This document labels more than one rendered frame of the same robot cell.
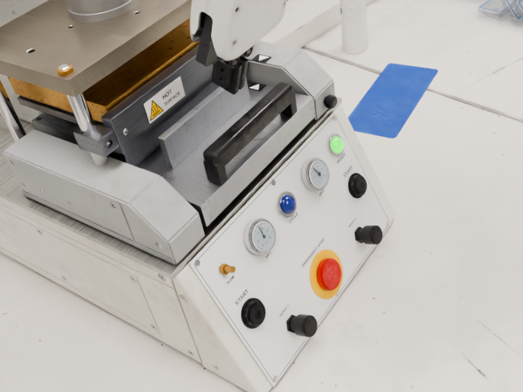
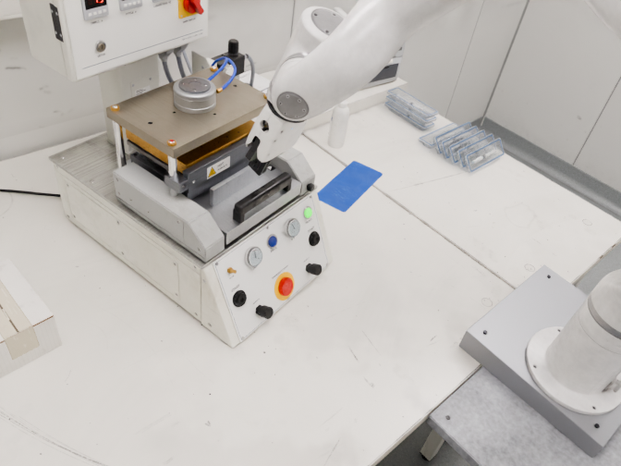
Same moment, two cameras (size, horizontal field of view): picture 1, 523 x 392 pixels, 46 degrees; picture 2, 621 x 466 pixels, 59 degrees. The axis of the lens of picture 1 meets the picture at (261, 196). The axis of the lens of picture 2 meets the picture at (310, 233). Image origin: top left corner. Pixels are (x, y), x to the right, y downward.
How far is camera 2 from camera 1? 0.37 m
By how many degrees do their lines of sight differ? 8
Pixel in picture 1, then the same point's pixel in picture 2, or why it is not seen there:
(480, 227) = (378, 279)
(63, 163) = (151, 189)
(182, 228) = (213, 243)
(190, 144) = (225, 194)
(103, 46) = (194, 132)
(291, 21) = not seen: hidden behind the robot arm
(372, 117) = (334, 195)
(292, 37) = not seen: hidden behind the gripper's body
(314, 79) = (304, 172)
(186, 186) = (220, 219)
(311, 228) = (282, 258)
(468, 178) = (381, 248)
